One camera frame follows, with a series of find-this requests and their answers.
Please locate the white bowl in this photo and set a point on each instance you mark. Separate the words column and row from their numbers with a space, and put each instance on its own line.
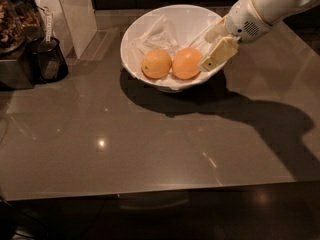
column 173, row 47

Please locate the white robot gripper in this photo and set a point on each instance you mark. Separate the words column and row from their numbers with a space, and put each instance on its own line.
column 242, row 20

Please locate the white paper napkin liner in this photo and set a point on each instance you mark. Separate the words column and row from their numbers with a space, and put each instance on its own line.
column 170, row 44

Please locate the black glass jar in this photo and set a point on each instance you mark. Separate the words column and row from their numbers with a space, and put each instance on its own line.
column 48, row 59

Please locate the white paper tag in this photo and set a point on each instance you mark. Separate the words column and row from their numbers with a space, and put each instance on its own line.
column 48, row 24

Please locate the orange fruit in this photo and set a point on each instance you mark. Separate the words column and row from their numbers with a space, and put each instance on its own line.
column 156, row 64
column 185, row 63

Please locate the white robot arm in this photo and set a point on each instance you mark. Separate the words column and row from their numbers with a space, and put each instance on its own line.
column 274, row 11

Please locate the tray of dried food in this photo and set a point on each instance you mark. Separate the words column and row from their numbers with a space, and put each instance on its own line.
column 19, row 21

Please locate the white pillar panel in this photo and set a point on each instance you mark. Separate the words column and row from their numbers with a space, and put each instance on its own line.
column 74, row 23

